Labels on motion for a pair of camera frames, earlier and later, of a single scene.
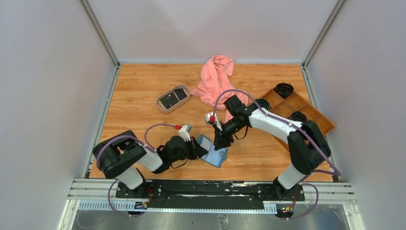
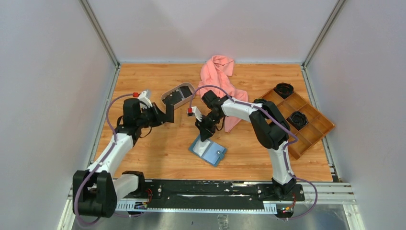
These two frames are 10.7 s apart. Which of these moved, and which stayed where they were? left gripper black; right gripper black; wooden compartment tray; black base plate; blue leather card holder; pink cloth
Moved: right gripper black; left gripper black
Stayed: wooden compartment tray; pink cloth; black base plate; blue leather card holder
